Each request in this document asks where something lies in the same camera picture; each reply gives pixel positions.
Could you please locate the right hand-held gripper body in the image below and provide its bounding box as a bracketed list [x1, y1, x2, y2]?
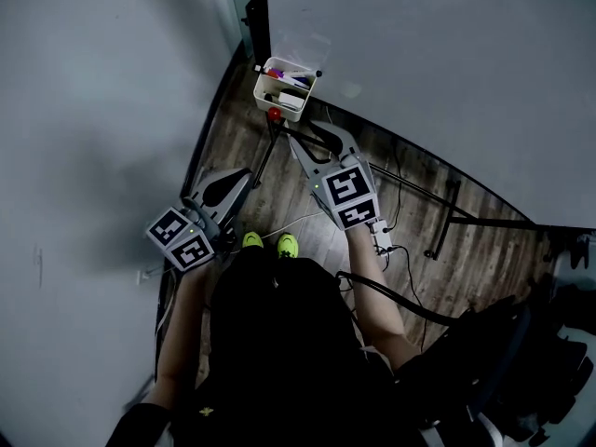
[306, 150, 381, 232]

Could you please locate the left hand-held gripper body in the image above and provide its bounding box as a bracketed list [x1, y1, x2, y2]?
[145, 196, 235, 273]

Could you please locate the white board eraser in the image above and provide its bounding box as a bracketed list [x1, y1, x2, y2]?
[278, 89, 306, 112]

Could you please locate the person's left forearm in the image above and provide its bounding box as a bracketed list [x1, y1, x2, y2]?
[139, 258, 214, 412]

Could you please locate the person's right forearm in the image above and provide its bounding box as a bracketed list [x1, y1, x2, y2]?
[345, 223, 423, 372]

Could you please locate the whiteboard on black stand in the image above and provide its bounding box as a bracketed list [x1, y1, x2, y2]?
[241, 0, 596, 263]

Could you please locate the white plastic storage tray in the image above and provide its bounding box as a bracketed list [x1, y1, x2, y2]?
[252, 56, 320, 124]

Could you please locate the white power strip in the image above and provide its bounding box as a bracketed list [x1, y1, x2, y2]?
[371, 220, 395, 258]

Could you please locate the person's right neon shoe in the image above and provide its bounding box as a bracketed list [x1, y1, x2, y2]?
[277, 233, 300, 260]

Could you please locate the white marker with black caps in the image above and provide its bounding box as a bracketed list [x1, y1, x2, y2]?
[253, 65, 323, 77]

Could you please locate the person's black shirt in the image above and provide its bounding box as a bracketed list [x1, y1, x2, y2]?
[105, 249, 406, 447]

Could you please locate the frosted glass door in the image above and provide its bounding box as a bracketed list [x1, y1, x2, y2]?
[225, 0, 257, 60]

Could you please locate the black equipment bag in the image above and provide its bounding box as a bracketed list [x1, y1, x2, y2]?
[393, 295, 532, 432]

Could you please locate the black office chair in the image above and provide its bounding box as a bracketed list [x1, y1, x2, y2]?
[530, 267, 596, 441]

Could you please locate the thin black cable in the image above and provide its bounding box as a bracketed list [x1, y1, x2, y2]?
[385, 146, 404, 232]
[381, 244, 429, 351]

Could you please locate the thick black cable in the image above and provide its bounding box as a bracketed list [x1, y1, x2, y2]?
[334, 270, 462, 328]

